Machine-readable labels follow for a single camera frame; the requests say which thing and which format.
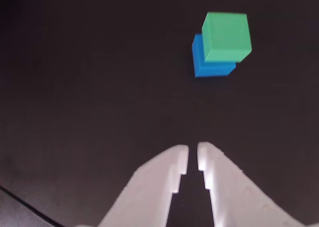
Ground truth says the blue cube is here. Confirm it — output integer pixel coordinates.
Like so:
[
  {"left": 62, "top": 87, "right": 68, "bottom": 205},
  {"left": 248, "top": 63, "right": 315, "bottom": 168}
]
[{"left": 191, "top": 33, "right": 237, "bottom": 78}]

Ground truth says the green cube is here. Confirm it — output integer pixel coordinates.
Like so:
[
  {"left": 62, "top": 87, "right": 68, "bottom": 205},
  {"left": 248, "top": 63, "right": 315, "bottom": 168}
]
[{"left": 201, "top": 11, "right": 253, "bottom": 63}]

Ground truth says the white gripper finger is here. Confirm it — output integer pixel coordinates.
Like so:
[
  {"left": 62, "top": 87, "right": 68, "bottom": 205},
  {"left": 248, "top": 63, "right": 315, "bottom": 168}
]
[
  {"left": 196, "top": 141, "right": 314, "bottom": 227},
  {"left": 96, "top": 144, "right": 189, "bottom": 227}
]

